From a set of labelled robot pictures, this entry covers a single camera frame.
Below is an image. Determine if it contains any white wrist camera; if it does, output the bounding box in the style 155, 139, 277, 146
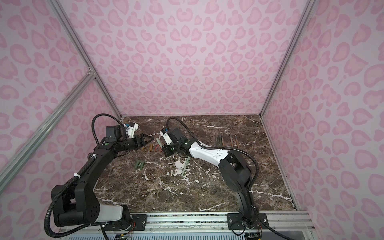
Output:
160, 130, 173, 146
124, 122, 139, 139

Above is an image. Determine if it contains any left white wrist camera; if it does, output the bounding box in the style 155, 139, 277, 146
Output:
124, 122, 139, 139

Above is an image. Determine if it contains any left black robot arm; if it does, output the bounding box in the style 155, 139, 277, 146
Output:
44, 126, 154, 238

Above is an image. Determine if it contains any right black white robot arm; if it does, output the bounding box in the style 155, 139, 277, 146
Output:
160, 128, 259, 229

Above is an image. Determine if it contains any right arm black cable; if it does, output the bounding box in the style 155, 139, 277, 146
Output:
166, 116, 296, 240

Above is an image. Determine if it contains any green pen vertical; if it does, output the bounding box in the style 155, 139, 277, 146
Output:
182, 158, 191, 177

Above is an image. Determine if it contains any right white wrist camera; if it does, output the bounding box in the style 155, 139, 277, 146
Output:
160, 130, 173, 146

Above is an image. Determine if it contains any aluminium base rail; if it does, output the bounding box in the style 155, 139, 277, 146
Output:
66, 211, 319, 240

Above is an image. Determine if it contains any diagonal aluminium frame bar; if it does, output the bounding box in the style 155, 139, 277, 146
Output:
1, 71, 95, 193

